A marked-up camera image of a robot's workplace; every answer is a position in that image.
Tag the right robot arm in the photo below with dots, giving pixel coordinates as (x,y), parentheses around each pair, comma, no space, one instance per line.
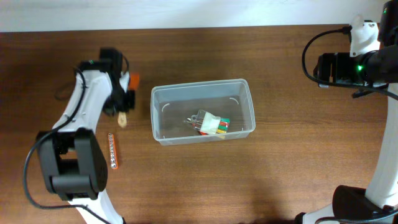
(370,66)

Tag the orange scraper wooden handle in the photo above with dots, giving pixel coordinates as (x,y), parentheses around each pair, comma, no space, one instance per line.
(129,99)

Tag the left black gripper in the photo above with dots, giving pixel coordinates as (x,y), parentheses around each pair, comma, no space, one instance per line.
(130,101)

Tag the red handled cutting pliers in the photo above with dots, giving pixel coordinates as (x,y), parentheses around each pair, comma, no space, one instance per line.
(196,125)

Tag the clear plastic storage container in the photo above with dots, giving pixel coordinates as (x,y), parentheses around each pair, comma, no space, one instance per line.
(172,104)

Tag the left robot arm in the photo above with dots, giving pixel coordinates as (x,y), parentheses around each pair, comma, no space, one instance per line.
(72,163)

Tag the orange socket bit rail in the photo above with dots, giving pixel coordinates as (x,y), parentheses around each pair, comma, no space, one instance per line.
(114,163)

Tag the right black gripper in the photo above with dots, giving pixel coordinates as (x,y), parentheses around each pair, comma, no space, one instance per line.
(339,61)

